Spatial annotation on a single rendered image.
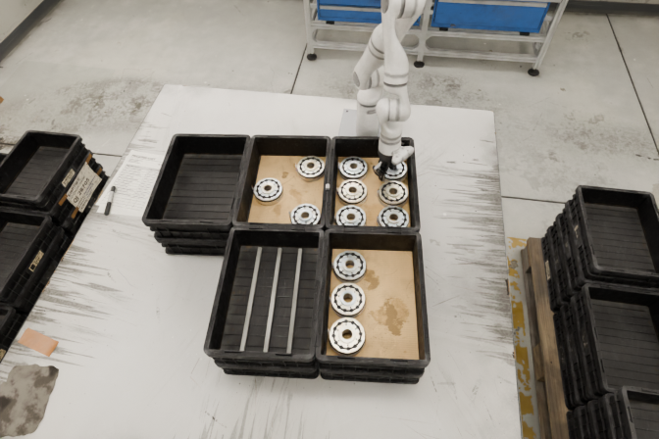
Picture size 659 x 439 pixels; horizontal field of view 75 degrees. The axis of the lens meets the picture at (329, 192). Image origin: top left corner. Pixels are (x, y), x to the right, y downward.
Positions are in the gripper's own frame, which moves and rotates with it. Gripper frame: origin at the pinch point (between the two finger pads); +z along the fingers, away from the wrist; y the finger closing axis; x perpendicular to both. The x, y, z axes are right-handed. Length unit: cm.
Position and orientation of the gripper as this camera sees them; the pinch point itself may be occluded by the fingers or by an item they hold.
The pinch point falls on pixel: (386, 173)
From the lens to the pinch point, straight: 158.5
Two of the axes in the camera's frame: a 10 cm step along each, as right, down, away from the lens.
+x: 6.6, 5.9, -4.7
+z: 0.4, 5.9, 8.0
